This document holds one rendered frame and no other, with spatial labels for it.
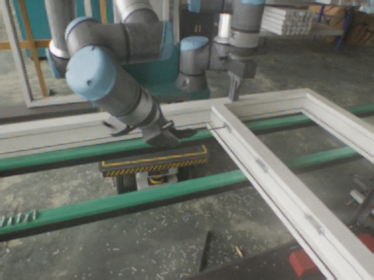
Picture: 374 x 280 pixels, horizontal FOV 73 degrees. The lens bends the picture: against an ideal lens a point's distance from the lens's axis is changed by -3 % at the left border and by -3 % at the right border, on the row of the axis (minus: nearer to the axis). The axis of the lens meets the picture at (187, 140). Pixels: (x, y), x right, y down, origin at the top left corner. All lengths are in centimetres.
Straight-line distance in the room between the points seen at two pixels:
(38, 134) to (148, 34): 43
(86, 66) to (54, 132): 37
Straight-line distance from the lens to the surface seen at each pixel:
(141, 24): 63
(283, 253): 95
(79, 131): 83
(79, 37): 59
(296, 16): 502
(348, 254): 57
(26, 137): 85
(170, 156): 163
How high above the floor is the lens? 134
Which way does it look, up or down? 35 degrees down
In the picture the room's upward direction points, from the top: 4 degrees clockwise
